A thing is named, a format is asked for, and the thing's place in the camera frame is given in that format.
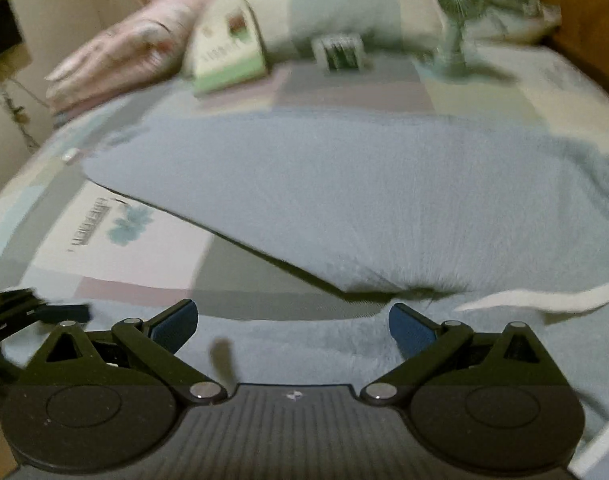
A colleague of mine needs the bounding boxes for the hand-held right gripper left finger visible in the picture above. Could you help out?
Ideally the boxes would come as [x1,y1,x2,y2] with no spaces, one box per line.
[27,299,228,406]

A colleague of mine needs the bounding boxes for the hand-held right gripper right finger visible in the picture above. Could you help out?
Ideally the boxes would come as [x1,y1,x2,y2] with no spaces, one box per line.
[359,302,560,406]

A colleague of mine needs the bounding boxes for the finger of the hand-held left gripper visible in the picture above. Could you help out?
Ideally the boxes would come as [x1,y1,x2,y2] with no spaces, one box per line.
[34,303,91,325]

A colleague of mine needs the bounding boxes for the grey sweatpants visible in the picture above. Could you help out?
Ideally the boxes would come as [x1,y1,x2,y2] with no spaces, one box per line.
[82,110,609,461]

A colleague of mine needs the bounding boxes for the pink folded quilt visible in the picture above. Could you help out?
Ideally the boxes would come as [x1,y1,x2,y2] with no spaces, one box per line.
[44,0,220,116]

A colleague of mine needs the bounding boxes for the green and white book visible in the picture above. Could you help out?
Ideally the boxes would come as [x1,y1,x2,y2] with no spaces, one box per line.
[192,0,270,97]

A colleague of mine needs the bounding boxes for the black box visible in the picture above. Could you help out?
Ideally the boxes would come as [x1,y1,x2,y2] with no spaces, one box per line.
[0,0,26,66]

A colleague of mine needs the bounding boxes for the small green white box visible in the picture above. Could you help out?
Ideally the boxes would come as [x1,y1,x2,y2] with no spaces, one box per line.
[312,34,368,73]

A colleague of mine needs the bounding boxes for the large patchwork pillow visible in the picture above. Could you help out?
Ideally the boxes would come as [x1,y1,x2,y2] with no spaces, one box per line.
[182,0,450,81]

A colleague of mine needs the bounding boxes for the small patchwork pillow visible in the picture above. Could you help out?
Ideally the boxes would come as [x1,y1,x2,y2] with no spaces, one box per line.
[477,0,563,46]

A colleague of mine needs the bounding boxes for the black hanging cable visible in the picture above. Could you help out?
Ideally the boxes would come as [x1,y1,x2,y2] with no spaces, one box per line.
[2,85,40,153]

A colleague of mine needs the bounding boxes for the wooden bed frame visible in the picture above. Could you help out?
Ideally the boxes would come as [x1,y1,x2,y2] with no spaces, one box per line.
[472,0,609,111]

